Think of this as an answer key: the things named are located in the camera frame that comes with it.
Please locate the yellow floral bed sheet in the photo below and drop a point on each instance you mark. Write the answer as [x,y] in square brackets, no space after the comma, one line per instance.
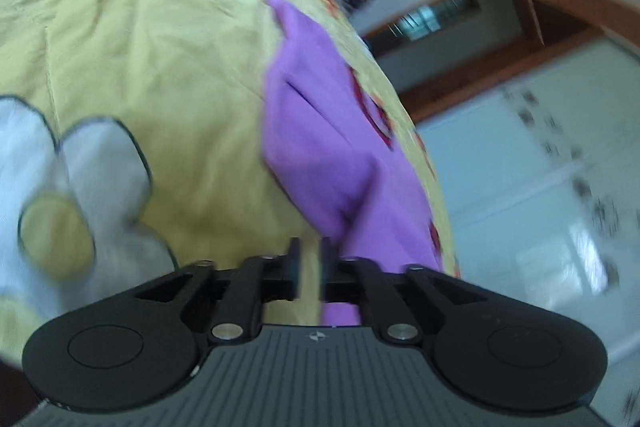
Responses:
[131,145]

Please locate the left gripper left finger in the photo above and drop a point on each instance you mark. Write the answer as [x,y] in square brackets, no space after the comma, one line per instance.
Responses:
[258,281]

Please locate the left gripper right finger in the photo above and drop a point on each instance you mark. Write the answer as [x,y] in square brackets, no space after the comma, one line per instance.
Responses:
[355,291]

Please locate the purple sweater red collar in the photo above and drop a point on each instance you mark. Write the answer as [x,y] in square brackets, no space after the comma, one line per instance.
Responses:
[333,150]

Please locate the wooden door frame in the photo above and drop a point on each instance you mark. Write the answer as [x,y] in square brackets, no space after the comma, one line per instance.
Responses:
[441,53]

